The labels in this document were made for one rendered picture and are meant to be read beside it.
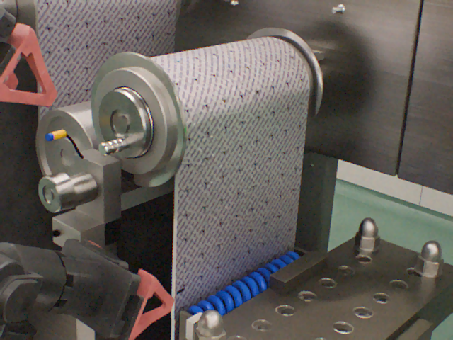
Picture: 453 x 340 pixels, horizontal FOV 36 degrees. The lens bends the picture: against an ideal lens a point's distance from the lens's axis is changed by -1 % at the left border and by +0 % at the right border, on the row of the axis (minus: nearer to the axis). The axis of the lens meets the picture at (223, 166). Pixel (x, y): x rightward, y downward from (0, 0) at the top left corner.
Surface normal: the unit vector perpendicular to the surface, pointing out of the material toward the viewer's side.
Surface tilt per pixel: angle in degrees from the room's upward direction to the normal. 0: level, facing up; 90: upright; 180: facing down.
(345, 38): 90
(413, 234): 0
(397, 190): 90
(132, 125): 90
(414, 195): 90
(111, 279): 62
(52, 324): 0
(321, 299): 0
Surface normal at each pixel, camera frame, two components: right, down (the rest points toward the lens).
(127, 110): -0.65, 0.25
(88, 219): 0.05, -0.93
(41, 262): 0.76, -0.51
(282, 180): 0.76, 0.27
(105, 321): -0.56, -0.22
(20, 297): 0.90, 0.31
